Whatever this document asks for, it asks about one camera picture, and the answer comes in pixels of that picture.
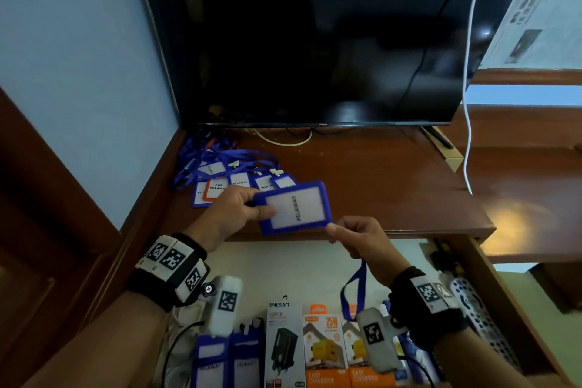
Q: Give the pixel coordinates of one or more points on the person's left hand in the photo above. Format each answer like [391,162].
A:
[227,215]

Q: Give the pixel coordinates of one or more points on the person's right hand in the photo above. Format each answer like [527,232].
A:
[368,242]

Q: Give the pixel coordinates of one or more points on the pile of blue ID lanyards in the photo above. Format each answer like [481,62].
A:
[200,196]

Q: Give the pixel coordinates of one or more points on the black plug adapter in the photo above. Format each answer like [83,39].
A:
[441,260]

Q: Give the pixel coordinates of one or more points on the wooden drawer with white bottom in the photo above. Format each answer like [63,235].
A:
[295,269]

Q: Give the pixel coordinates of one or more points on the blue soap packet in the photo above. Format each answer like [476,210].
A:
[418,360]

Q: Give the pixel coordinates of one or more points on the large white remote control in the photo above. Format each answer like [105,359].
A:
[477,315]

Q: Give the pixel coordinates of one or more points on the white charger box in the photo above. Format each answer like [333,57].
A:
[284,347]

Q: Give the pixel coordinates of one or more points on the white cream tube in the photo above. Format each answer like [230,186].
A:
[402,374]

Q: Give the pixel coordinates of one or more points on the black left wristband with markers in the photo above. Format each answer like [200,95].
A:
[154,285]

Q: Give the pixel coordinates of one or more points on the black wristband with markers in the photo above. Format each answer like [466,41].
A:
[154,285]
[436,328]

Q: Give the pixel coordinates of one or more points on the black right wristband with markers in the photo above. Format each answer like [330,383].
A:
[436,328]

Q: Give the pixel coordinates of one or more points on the black television stand leg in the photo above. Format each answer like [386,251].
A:
[438,137]

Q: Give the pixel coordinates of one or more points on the brown wooden side cabinet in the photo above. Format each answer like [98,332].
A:
[523,201]

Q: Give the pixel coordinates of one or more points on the black television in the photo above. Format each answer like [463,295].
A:
[318,37]

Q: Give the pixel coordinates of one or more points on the printed newspaper sheet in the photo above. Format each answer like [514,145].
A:
[545,15]

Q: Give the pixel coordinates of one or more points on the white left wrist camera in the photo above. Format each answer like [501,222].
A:
[225,306]

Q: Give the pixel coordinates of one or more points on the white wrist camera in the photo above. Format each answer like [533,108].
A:
[377,347]
[225,306]

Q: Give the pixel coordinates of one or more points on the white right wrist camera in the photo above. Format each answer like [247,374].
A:
[377,347]

